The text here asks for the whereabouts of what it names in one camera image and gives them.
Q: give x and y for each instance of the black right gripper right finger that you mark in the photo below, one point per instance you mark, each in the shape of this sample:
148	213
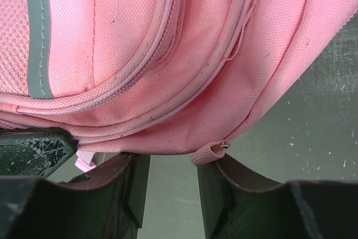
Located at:
237	202

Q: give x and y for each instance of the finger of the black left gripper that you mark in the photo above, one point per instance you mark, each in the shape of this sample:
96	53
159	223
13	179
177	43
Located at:
35	151

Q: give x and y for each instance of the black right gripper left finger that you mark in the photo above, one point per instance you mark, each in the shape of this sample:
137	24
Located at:
106	202

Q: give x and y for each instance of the pink student backpack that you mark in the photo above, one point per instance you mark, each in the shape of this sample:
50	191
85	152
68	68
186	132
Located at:
156	76

